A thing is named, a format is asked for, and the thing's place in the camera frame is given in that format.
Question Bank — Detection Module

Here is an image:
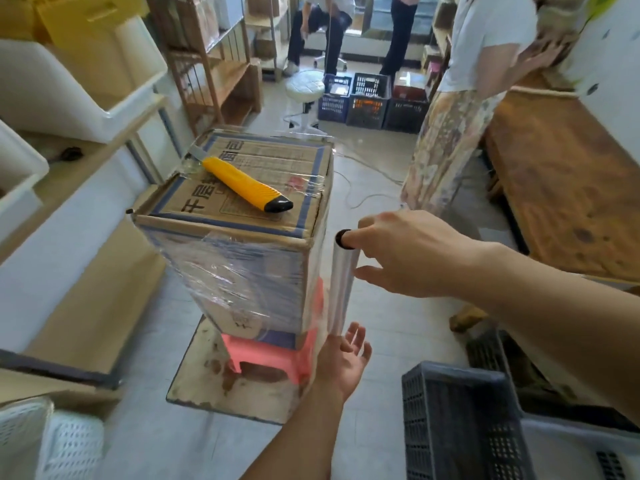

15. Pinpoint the worn white square table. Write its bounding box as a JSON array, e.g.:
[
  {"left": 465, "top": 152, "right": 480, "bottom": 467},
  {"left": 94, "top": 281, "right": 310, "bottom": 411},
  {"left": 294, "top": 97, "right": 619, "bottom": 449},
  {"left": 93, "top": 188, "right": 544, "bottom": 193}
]
[{"left": 166, "top": 314, "right": 321, "bottom": 425}]

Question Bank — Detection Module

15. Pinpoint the blue printed cardboard box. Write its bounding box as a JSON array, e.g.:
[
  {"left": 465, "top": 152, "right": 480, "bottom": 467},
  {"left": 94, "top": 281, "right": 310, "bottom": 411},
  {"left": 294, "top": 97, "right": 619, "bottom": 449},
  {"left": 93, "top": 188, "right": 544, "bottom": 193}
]
[{"left": 131, "top": 128, "right": 335, "bottom": 351}]

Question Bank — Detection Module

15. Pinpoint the person's left hand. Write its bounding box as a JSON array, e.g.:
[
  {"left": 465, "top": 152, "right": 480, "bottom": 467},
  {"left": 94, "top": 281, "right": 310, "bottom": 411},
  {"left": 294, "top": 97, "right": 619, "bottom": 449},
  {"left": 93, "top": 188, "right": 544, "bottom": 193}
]
[{"left": 312, "top": 322, "right": 373, "bottom": 403}]

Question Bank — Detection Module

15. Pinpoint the white perforated basket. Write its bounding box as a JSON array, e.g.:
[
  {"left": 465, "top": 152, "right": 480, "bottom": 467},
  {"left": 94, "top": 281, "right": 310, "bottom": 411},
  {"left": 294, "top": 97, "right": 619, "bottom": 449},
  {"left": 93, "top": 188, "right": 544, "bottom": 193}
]
[{"left": 0, "top": 397, "right": 106, "bottom": 480}]

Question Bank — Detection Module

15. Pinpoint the person's right forearm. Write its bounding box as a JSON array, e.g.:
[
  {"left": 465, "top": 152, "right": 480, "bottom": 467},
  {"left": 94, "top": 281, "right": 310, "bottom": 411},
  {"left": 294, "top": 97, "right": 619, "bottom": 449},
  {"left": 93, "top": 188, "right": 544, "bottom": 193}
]
[{"left": 465, "top": 242, "right": 640, "bottom": 425}]

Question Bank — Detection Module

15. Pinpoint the brown wooden table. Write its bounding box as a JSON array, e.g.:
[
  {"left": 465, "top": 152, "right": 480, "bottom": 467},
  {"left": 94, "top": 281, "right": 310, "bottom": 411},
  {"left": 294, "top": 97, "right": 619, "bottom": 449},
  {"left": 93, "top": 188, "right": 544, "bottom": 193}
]
[{"left": 449, "top": 69, "right": 640, "bottom": 335}]

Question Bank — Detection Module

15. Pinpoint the thin floor cable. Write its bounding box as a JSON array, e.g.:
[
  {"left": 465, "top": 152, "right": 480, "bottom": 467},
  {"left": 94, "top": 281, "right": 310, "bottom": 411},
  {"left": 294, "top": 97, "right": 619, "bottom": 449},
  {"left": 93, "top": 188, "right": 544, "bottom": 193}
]
[{"left": 332, "top": 153, "right": 405, "bottom": 211}]

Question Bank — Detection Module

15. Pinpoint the light wooden shelf unit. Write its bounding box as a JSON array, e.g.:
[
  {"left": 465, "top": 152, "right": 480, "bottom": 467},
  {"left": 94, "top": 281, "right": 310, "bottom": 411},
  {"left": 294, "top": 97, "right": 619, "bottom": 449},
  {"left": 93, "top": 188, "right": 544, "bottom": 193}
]
[{"left": 0, "top": 92, "right": 171, "bottom": 411}]

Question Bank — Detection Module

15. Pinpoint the brown wooden ladder shelf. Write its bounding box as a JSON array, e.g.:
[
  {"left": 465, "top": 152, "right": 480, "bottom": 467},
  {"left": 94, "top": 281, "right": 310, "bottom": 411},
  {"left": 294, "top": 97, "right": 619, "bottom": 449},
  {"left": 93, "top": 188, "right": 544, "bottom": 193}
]
[{"left": 145, "top": 0, "right": 265, "bottom": 139}]

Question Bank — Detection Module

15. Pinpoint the pink red box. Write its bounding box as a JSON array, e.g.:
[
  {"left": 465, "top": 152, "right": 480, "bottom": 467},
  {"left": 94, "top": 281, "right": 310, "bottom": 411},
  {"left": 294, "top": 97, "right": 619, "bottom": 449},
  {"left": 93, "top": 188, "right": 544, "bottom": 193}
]
[{"left": 392, "top": 69, "right": 426, "bottom": 101}]

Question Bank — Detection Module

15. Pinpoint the white round swivel stool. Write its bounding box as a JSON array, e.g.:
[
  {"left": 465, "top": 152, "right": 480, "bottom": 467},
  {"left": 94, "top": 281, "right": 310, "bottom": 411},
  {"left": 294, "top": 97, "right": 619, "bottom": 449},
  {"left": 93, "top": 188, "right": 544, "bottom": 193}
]
[{"left": 285, "top": 69, "right": 329, "bottom": 135}]

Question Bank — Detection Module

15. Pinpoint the person's left forearm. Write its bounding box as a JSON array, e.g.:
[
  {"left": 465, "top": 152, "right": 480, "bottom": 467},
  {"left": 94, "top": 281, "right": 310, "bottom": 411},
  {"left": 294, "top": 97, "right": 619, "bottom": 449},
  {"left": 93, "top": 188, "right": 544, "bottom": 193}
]
[{"left": 239, "top": 382, "right": 346, "bottom": 480}]

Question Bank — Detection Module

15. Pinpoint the wooden shelf with cartons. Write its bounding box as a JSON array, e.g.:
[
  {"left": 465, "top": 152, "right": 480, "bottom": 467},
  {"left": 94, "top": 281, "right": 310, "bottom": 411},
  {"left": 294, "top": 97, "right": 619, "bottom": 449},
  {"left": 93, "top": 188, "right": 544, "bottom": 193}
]
[{"left": 422, "top": 0, "right": 460, "bottom": 98}]

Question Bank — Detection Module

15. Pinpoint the yellow utility knife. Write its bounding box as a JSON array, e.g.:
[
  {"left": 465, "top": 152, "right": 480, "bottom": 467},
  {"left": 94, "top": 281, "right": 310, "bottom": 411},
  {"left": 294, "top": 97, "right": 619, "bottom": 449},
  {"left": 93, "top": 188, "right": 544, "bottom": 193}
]
[{"left": 189, "top": 144, "right": 295, "bottom": 213}]

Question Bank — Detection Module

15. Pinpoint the white bin yellow lid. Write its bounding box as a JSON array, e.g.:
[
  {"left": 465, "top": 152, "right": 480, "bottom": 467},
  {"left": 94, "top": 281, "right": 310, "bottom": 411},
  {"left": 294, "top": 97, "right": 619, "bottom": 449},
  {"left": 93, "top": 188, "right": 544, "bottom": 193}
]
[
  {"left": 0, "top": 119, "right": 51, "bottom": 245},
  {"left": 0, "top": 0, "right": 169, "bottom": 145}
]

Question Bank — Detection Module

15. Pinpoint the person's right hand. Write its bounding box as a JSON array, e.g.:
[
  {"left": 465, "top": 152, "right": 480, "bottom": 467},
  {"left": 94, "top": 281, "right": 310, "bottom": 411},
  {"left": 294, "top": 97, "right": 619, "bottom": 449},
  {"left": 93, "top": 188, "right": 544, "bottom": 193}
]
[{"left": 345, "top": 210, "right": 489, "bottom": 299}]

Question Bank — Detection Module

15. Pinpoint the pink plastic stool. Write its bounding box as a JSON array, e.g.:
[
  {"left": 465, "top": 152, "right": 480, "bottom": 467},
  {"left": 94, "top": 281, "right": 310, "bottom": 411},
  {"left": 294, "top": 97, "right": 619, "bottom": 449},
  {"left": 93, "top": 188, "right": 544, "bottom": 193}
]
[{"left": 221, "top": 277, "right": 326, "bottom": 385}]

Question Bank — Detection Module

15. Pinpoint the blue plastic crate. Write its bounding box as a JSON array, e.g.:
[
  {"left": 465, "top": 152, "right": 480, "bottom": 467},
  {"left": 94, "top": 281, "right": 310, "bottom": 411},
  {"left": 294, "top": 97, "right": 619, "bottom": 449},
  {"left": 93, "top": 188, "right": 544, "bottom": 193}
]
[{"left": 317, "top": 73, "right": 353, "bottom": 123}]

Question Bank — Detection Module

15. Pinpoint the black plastic crate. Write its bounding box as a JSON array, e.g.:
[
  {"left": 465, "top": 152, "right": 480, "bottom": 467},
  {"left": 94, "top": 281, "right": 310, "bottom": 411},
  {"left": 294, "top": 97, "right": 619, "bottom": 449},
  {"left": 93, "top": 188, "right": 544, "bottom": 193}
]
[
  {"left": 467, "top": 329, "right": 640, "bottom": 433},
  {"left": 401, "top": 361, "right": 539, "bottom": 480},
  {"left": 345, "top": 72, "right": 392, "bottom": 129},
  {"left": 383, "top": 84, "right": 430, "bottom": 135}
]

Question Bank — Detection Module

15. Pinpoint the stretch film roll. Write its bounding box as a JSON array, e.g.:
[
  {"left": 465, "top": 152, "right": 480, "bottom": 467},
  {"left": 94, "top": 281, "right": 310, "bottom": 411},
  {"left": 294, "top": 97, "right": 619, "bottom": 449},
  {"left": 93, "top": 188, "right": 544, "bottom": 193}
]
[{"left": 327, "top": 228, "right": 362, "bottom": 338}]

